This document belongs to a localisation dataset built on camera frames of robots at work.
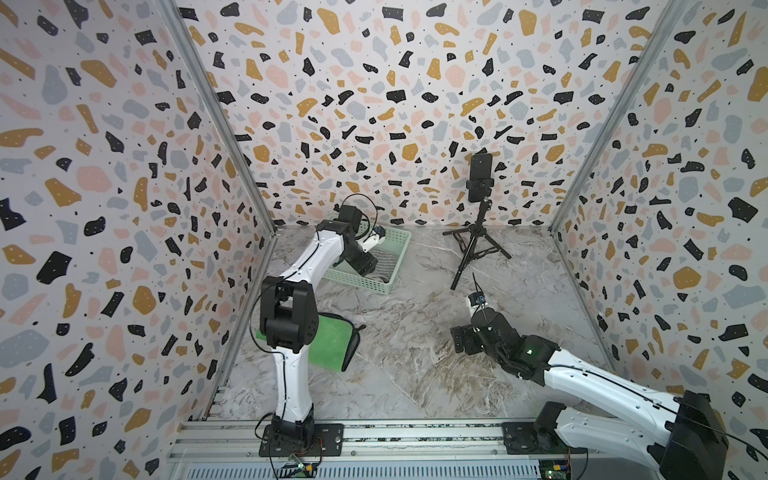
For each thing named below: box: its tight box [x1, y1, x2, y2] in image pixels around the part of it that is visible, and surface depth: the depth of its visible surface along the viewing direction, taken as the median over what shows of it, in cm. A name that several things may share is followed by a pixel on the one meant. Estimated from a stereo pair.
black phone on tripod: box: [466, 153, 494, 203], surface depth 92 cm
